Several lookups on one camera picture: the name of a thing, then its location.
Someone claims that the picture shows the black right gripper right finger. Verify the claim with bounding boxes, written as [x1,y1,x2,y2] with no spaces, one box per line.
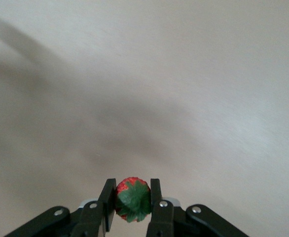
[146,178,249,237]

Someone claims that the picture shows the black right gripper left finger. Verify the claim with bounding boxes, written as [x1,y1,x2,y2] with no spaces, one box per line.
[3,178,117,237]

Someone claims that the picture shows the red strawberry green calyx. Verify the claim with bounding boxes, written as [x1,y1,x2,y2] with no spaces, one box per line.
[114,176,152,223]

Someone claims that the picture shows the table cover cloth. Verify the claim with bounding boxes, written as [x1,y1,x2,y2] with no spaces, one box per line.
[0,0,289,237]

